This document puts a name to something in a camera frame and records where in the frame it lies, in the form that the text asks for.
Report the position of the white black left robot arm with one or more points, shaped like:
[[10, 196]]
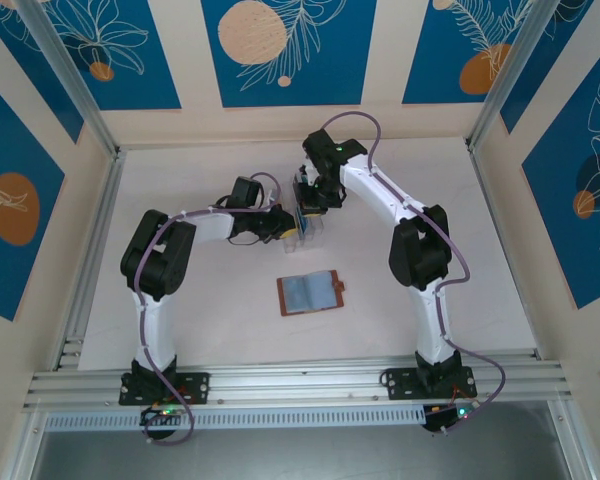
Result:
[[160, 330]]

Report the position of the blue credit card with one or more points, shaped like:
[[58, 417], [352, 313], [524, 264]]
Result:
[[304, 226]]

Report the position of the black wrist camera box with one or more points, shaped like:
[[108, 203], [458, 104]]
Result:
[[317, 144], [245, 191]]

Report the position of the aluminium side rail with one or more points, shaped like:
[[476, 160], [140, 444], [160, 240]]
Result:
[[505, 250], [99, 225]]

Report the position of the clear acrylic card stand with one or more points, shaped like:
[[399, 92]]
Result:
[[310, 245]]

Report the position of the dark brown credit card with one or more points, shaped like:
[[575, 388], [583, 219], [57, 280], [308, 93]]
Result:
[[298, 190]]

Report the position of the brown leather card holder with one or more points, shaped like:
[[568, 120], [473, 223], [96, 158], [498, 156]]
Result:
[[310, 292]]

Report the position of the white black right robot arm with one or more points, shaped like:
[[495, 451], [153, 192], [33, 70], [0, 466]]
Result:
[[362, 190]]

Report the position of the small controller board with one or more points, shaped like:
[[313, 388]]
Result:
[[437, 420], [152, 416]]

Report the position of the aluminium frame leg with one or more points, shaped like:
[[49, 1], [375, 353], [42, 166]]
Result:
[[22, 450], [572, 450]]

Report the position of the aluminium mounting rail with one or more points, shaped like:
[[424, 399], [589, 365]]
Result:
[[300, 385]]

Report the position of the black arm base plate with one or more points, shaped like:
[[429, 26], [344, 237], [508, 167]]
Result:
[[397, 385], [195, 387]]

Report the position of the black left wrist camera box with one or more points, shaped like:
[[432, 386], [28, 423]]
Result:
[[245, 191]]

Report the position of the aluminium frame post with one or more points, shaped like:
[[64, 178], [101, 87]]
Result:
[[531, 70], [68, 70]]

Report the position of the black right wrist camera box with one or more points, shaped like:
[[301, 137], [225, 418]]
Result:
[[317, 144]]

